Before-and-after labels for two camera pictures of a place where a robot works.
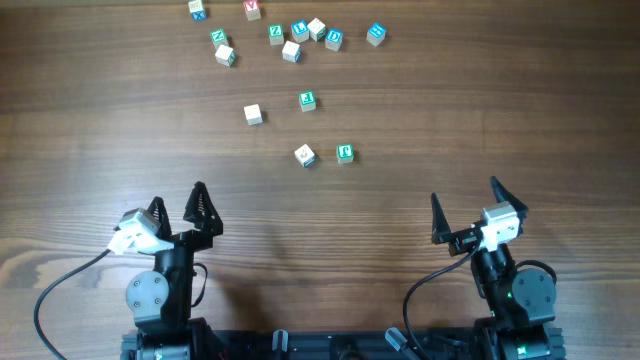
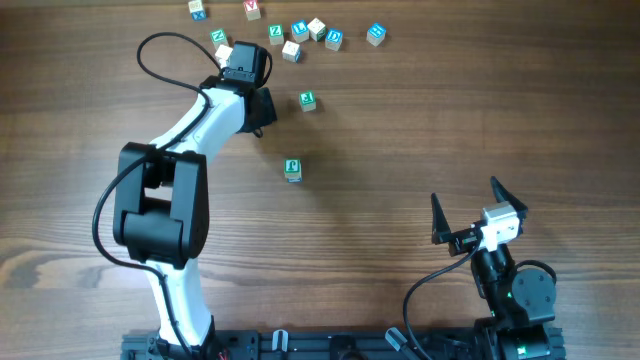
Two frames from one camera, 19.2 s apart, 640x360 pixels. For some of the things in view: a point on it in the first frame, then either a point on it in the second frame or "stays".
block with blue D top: x=334 y=38 stays
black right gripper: x=462 y=242 stays
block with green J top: x=345 y=153 -> x=292 y=167
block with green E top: x=307 y=100 stays
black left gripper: x=199 y=241 -> x=271 y=110
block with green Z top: x=219 y=37 stays
